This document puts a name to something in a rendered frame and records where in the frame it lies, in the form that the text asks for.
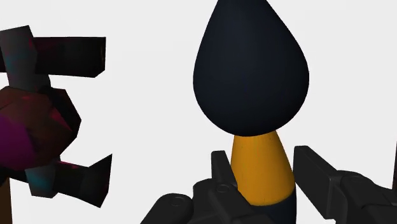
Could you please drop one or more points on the black and yellow teardrop vase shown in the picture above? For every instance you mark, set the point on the black and yellow teardrop vase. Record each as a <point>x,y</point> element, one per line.
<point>250,77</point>

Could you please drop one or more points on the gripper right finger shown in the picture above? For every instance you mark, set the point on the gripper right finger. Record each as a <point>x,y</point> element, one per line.
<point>335,186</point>

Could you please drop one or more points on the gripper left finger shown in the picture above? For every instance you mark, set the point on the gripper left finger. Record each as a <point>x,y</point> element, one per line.
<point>214,192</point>

